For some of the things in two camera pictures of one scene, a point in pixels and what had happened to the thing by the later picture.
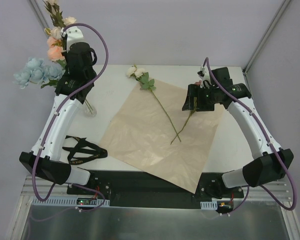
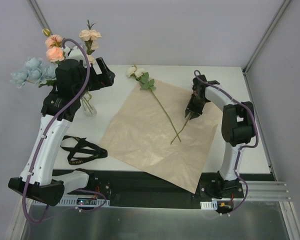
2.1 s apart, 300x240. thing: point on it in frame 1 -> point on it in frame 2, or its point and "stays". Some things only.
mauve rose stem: [193, 110] stays
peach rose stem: [55, 49] stays
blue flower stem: [36, 71] stays
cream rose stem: [58, 21] -> [89, 36]
